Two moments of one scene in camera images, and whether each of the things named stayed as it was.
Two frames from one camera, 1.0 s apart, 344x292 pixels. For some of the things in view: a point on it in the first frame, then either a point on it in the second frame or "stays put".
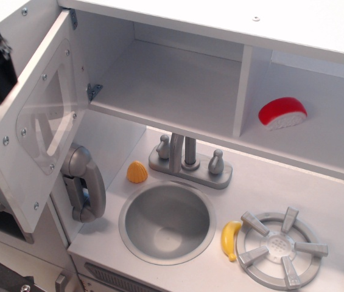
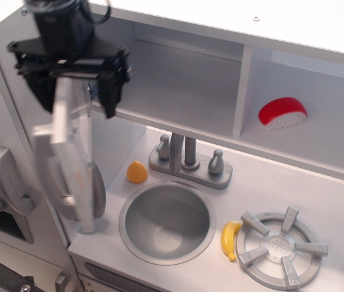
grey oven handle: (60, 283) stays put
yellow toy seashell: (136, 172) stays put
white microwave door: (25, 142) -> (67, 142)
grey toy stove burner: (278, 250) stays put
